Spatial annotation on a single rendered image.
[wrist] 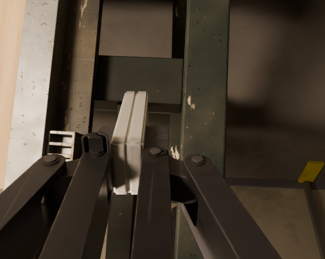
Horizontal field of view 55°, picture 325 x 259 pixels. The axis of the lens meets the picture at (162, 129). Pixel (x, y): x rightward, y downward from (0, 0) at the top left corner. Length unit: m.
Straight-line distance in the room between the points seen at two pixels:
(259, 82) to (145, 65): 1.58
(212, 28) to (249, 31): 1.36
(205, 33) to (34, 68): 0.25
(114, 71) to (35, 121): 0.15
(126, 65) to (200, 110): 0.17
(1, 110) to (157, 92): 0.24
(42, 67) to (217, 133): 0.27
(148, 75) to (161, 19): 1.25
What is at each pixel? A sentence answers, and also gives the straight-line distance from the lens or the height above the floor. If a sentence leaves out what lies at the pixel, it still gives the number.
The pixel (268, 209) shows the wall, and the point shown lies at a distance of 2.88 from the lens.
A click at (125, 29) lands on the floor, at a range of 1.82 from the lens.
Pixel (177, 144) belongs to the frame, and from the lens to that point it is 1.20.
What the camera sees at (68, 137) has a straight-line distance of 0.49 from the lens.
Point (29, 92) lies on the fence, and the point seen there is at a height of 1.20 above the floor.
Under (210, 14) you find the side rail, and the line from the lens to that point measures 0.47.
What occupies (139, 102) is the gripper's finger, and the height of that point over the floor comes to 1.38.
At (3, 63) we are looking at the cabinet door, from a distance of 0.54.
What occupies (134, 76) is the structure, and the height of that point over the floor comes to 1.11.
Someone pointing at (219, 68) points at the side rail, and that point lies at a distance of 0.44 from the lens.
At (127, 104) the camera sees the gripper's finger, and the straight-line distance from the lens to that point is 0.18.
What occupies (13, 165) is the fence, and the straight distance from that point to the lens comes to 0.48.
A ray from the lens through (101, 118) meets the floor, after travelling 2.37.
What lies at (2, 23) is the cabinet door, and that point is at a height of 1.09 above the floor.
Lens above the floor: 1.51
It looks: 39 degrees down
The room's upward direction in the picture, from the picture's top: 175 degrees counter-clockwise
